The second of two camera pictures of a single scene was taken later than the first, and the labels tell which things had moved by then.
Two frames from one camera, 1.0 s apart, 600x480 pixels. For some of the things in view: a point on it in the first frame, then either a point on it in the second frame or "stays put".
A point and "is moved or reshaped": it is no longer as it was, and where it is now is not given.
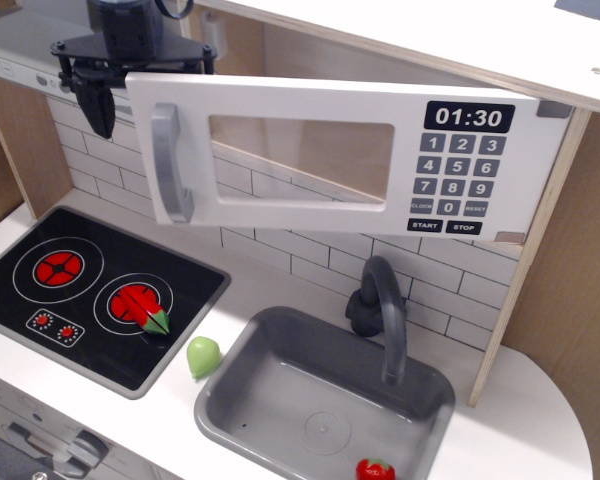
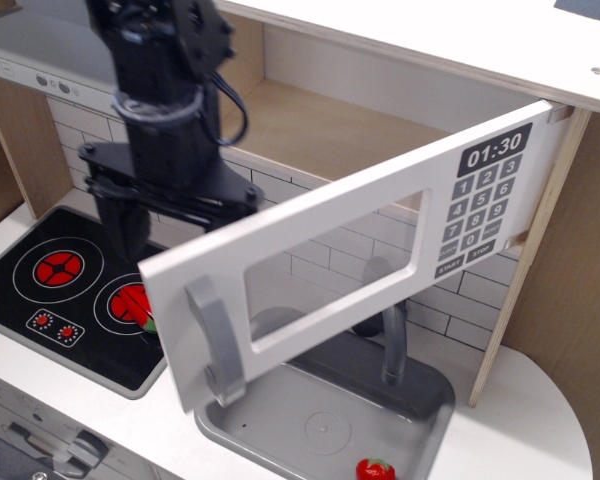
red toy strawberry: [374, 469] stays put
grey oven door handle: [69, 460] stays put
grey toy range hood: [16, 42] stays put
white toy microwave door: [466, 167] → [225, 260]
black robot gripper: [131, 40] → [174, 163]
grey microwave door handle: [178, 199] is moved or reshaped
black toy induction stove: [50, 285] stays put
